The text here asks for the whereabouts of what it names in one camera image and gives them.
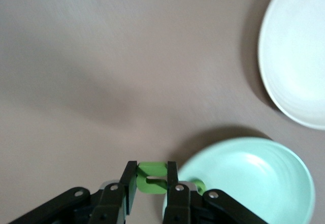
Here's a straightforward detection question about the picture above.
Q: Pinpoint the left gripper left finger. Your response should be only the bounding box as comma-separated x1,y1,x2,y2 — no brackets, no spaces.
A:
9,161,138,224

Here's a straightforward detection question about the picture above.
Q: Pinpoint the green letter u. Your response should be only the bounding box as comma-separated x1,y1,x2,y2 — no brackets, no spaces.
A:
136,161,169,195

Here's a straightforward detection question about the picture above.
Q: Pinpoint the pale green plate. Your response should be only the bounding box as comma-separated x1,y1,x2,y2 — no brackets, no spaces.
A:
162,137,316,224

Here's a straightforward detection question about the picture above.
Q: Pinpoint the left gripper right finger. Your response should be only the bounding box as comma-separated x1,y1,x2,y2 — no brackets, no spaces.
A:
162,161,271,224

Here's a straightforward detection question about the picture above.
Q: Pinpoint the beige plate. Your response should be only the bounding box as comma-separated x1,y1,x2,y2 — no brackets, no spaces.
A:
258,0,325,131

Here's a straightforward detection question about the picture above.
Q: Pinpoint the green letter b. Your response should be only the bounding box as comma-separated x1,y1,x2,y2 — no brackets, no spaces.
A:
189,177,206,194

